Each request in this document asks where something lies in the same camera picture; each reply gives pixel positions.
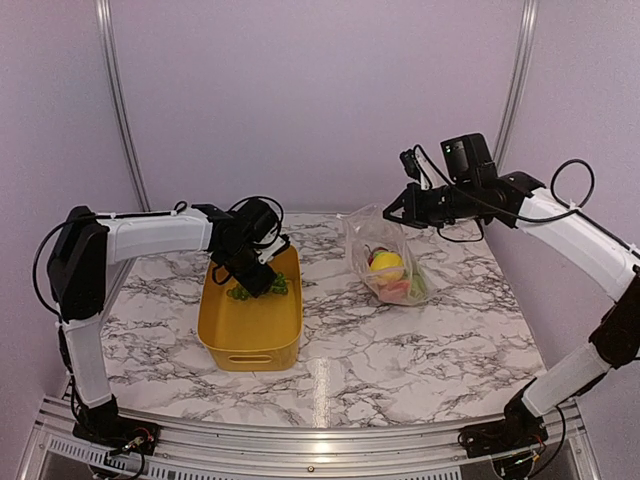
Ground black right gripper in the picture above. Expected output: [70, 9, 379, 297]
[382, 179, 478, 229]

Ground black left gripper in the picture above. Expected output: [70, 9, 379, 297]
[218, 242, 276, 297]

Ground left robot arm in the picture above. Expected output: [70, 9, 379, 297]
[45, 196, 289, 445]

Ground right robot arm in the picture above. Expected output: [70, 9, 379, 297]
[383, 172, 639, 448]

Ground aluminium frame post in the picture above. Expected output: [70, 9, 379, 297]
[95, 0, 151, 211]
[493, 0, 539, 170]

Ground orange toy carrot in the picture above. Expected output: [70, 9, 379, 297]
[378, 279, 411, 305]

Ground right aluminium frame post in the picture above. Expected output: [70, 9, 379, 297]
[493, 0, 539, 170]

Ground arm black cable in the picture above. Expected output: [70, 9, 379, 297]
[32, 219, 71, 316]
[437, 158, 597, 244]

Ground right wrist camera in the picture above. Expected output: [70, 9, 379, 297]
[399, 149, 433, 190]

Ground yellow plastic basket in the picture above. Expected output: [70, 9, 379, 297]
[197, 246, 304, 372]

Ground green toy grapes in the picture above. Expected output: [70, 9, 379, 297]
[226, 272, 289, 301]

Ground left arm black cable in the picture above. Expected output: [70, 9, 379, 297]
[32, 219, 71, 316]

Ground aluminium table front rail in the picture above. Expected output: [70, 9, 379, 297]
[17, 397, 601, 479]

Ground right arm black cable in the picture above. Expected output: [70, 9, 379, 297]
[437, 158, 597, 244]

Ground green toy cabbage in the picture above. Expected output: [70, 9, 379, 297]
[407, 272, 435, 303]

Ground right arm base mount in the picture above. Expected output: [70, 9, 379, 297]
[457, 389, 549, 458]

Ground left aluminium frame post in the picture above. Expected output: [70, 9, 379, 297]
[95, 0, 151, 211]

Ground clear zip top bag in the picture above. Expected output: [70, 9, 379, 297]
[337, 204, 435, 306]

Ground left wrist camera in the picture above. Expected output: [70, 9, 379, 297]
[254, 234, 290, 264]

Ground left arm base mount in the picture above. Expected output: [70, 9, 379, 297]
[73, 396, 160, 455]

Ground yellow toy lemon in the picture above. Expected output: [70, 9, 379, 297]
[369, 250, 404, 272]

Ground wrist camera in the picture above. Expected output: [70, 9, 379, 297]
[399, 149, 433, 190]
[254, 234, 290, 264]

